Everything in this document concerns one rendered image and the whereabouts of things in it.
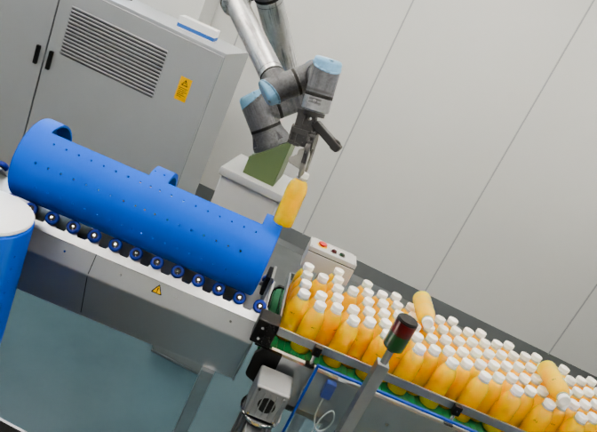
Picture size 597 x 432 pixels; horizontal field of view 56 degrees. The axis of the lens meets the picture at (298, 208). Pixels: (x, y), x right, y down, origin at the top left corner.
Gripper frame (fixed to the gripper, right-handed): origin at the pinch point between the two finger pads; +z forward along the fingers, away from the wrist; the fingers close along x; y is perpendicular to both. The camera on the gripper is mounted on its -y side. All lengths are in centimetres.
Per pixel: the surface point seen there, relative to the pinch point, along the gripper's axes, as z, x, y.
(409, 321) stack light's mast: 27, 22, -45
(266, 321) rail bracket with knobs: 46.0, 13.7, -4.2
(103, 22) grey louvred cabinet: -28, -140, 169
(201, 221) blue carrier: 23.2, 10.0, 26.1
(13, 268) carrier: 46, 40, 68
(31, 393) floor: 129, -17, 91
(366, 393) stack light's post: 53, 21, -40
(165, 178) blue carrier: 14.2, 6.1, 43.0
